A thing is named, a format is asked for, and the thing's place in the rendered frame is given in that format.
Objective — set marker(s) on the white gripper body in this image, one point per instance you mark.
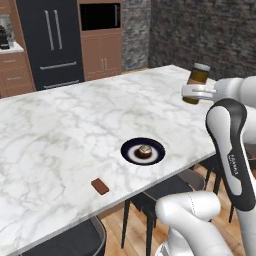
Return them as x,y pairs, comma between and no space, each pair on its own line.
196,92

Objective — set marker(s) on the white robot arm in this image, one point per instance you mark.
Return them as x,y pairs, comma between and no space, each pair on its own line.
186,213

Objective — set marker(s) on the brown cinnamon bottle white cap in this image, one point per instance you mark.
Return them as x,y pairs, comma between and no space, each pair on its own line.
199,76

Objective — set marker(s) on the chocolate cupcake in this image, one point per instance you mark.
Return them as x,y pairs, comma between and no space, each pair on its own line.
144,151

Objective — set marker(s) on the dark blue plate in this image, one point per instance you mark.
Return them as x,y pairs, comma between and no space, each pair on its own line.
128,154

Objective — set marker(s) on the brown tall cabinet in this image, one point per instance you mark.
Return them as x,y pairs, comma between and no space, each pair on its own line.
100,53

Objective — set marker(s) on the brown chocolate bar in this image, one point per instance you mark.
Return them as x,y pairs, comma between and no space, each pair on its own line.
100,186

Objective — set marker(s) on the brown counter cabinets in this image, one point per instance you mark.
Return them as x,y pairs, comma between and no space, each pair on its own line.
15,71

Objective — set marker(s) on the black microwave oven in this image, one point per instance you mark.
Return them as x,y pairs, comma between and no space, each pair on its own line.
98,16

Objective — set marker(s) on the black fridge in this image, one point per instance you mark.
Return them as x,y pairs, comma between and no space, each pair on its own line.
33,36

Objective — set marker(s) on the black coffee machine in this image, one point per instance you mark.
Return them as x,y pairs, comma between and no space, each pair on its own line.
4,38

